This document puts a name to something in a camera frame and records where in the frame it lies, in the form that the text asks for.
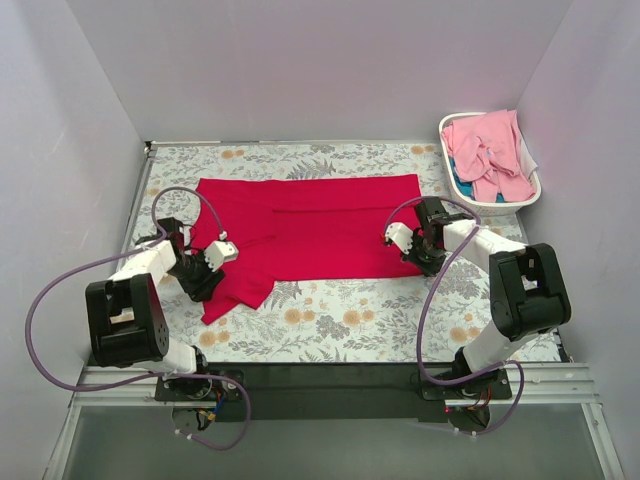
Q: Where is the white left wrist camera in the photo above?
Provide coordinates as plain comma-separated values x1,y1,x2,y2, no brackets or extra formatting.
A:
204,240,239,272

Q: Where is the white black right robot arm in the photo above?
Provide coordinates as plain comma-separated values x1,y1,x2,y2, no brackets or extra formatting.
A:
384,196,571,400

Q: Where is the pink t shirt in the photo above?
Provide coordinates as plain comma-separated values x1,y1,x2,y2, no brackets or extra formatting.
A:
441,110,536,203

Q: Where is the blue garment in basket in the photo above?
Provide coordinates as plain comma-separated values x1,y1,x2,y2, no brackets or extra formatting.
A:
449,158,474,199

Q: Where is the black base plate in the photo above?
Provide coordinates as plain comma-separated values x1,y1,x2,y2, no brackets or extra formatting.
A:
154,362,512,424

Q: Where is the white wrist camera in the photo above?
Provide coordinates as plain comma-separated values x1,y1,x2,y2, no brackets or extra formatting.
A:
204,240,239,272
384,222,413,254

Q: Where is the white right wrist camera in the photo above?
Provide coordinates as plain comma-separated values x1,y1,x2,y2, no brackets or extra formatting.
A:
384,222,413,254

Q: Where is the white laundry basket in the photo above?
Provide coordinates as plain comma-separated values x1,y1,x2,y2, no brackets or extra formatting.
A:
438,109,542,215

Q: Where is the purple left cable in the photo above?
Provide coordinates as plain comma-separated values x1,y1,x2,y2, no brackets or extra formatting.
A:
24,186,253,450

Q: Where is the aluminium frame rail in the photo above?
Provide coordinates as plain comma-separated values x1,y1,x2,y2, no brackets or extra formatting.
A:
72,362,602,407

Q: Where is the red t shirt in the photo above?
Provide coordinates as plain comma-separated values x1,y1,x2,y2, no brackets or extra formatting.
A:
191,174,421,325

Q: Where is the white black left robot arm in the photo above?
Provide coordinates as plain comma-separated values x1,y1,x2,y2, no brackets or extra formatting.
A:
85,217,225,400

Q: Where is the floral table mat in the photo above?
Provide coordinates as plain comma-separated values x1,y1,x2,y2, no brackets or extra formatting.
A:
99,142,562,364

